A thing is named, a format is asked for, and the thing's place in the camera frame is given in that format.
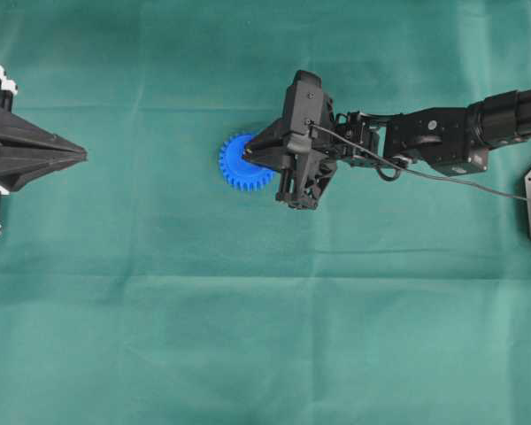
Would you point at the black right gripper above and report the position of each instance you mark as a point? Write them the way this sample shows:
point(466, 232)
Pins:
point(298, 144)

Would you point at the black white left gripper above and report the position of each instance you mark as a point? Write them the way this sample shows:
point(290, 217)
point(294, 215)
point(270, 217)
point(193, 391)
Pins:
point(20, 166)

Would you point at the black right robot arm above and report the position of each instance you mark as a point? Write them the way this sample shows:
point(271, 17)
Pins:
point(453, 141)

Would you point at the blue plastic gear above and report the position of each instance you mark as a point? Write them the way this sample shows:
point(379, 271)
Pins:
point(237, 172)

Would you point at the green table cloth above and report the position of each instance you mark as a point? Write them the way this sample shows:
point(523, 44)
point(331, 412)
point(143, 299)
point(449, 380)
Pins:
point(138, 287)

